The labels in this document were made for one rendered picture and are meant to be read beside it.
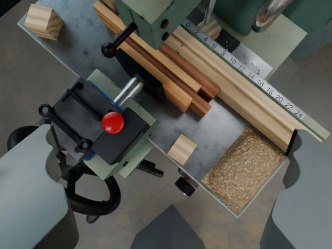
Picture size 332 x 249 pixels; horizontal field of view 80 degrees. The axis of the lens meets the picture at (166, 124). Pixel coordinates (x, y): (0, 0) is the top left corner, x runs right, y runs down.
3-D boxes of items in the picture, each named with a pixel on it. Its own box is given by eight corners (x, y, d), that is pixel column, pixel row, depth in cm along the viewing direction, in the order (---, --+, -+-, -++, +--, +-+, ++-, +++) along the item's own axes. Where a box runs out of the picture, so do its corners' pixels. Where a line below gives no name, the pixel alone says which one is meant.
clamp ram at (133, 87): (106, 96, 40) (87, 82, 31) (131, 67, 40) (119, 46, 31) (140, 125, 39) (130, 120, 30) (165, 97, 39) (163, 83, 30)
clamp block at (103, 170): (68, 128, 43) (41, 124, 34) (110, 81, 43) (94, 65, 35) (119, 174, 42) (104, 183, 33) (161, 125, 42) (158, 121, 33)
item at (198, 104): (120, 49, 41) (113, 36, 36) (126, 43, 41) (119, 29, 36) (201, 117, 39) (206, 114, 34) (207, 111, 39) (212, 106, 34)
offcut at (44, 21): (37, 35, 42) (23, 25, 38) (43, 15, 42) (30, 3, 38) (57, 40, 42) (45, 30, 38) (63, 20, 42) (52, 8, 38)
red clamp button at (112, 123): (99, 124, 28) (96, 123, 27) (113, 108, 28) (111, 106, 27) (114, 138, 28) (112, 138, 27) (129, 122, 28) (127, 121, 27)
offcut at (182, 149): (195, 145, 39) (197, 145, 35) (182, 163, 38) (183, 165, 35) (180, 134, 39) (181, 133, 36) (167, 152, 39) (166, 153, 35)
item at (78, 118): (51, 125, 34) (27, 121, 28) (94, 77, 34) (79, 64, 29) (107, 177, 33) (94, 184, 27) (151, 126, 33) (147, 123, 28)
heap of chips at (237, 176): (200, 181, 38) (203, 185, 34) (247, 125, 39) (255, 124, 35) (237, 213, 37) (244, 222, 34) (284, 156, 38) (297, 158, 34)
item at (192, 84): (103, 23, 42) (92, 5, 36) (107, 19, 42) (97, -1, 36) (192, 99, 39) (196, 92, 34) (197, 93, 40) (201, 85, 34)
